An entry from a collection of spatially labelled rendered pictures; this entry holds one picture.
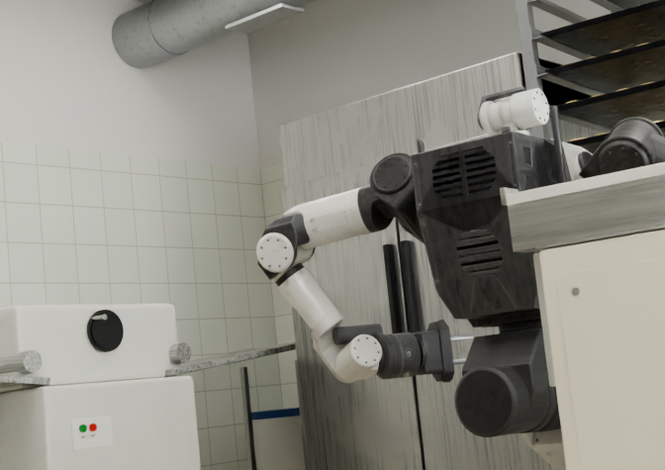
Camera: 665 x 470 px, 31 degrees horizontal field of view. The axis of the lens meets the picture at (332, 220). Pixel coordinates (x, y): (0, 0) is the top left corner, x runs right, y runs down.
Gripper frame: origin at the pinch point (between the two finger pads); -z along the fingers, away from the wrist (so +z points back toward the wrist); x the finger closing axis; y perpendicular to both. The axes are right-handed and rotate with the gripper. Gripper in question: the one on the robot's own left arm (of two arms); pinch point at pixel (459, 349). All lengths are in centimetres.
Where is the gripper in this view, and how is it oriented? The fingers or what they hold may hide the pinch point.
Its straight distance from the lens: 245.9
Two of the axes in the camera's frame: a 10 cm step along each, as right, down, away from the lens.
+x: -1.1, -9.8, 1.4
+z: -9.2, 0.5, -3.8
